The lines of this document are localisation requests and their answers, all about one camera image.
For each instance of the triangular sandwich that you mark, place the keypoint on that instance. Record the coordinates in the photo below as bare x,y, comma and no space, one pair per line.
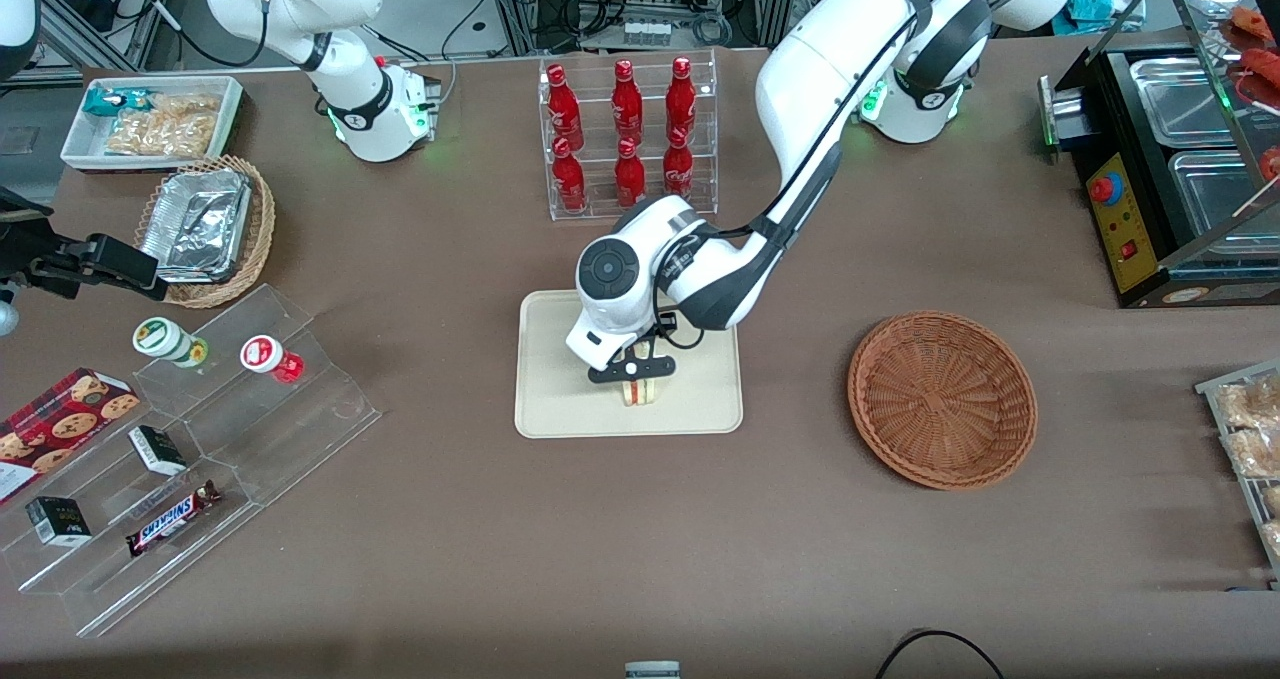
641,393

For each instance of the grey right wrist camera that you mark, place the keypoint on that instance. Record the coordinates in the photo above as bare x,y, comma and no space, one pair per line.
6,319

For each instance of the oval light wicker basket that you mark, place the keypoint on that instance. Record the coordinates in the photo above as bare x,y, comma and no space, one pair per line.
262,219

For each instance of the teal snack packet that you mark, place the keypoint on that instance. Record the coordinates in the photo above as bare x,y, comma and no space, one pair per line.
105,102

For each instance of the small black box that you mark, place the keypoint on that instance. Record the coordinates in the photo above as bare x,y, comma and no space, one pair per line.
158,451
58,521

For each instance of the black food warmer case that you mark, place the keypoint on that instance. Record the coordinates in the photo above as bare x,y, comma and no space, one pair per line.
1120,219

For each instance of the small white terminal block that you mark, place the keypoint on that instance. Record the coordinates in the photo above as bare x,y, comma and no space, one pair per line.
645,32

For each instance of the red Coca-Cola bottle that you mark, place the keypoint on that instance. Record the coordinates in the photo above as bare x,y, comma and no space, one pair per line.
626,99
630,177
678,169
568,181
681,99
563,104

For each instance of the aluminium foil container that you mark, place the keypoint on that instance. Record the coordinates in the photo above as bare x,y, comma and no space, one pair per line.
195,224

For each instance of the bagged bread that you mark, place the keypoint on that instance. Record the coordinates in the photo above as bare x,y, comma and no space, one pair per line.
1272,500
1258,454
1255,404
1273,537

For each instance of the stainless steel food pan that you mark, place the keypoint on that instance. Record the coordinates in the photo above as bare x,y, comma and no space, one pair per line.
1220,199
1180,99

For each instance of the white rectangular snack bin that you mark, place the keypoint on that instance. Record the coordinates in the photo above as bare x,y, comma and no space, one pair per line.
85,144

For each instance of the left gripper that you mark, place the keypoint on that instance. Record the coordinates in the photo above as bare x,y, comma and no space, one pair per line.
666,320

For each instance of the clear acrylic stepped stand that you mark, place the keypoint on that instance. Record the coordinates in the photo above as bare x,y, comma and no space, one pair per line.
110,589
320,399

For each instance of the small grey white box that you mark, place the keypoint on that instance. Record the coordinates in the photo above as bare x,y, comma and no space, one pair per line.
652,671

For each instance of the teal plastic bag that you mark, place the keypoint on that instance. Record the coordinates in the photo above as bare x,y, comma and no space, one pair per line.
1100,4

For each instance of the red cookie box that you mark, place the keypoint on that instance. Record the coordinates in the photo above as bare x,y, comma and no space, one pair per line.
60,424

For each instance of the clear acrylic bottle rack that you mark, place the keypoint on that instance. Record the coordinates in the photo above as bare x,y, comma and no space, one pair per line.
705,139

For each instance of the grey bread rack tray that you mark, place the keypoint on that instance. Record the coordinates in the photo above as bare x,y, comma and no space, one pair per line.
1207,389

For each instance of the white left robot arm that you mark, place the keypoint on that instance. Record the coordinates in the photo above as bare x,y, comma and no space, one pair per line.
800,79

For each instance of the orange fried food piece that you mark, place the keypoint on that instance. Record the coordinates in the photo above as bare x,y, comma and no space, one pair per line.
1272,164
1262,64
1250,21

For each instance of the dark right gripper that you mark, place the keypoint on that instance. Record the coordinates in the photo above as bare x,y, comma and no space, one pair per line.
38,256

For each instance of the red white yogurt bottle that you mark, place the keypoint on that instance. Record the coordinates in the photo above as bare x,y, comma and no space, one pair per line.
262,353

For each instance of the clear bag of crackers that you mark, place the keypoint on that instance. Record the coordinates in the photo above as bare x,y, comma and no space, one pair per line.
190,106
160,137

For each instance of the cream plastic tray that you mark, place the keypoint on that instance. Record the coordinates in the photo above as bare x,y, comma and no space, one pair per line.
700,399

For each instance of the green white yogurt bottle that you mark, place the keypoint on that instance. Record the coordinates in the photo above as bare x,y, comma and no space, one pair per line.
160,337

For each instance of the Snickers chocolate bar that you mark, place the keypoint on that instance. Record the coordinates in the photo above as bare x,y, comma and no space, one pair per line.
168,521

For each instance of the round brown wicker basket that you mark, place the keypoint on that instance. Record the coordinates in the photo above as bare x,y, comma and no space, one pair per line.
940,399

